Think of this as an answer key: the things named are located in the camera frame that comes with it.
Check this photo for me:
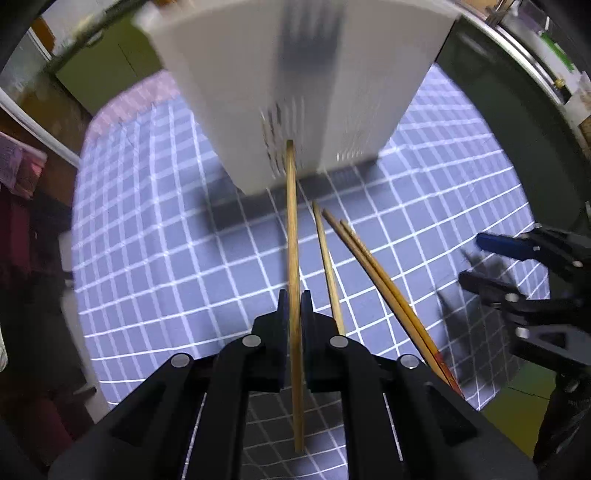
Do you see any clear food pouch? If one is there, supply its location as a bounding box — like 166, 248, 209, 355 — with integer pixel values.
554, 74, 591, 139

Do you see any person's right forearm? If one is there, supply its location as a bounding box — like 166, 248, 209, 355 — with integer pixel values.
532, 371, 591, 468

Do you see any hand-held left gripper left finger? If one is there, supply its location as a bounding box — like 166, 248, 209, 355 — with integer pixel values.
48, 288, 291, 480

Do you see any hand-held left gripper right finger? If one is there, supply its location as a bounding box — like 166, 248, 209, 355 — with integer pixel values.
300, 290, 539, 480

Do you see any wooden chopstick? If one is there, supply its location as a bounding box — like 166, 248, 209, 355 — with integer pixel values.
285, 140, 307, 452
312, 201, 346, 336
321, 209, 452, 386
340, 220, 464, 400

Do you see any dark base cabinet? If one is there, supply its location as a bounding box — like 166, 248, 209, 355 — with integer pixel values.
434, 18, 591, 241

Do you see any green base cabinet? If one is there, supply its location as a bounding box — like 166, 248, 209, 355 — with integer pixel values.
54, 25, 163, 117

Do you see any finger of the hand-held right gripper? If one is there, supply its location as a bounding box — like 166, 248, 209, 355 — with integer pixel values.
459, 271, 591, 326
475, 225, 591, 278

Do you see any green container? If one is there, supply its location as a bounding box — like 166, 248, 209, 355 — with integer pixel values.
539, 33, 579, 73

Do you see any white plastic utensil holder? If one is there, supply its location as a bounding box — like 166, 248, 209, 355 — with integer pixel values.
131, 0, 462, 197

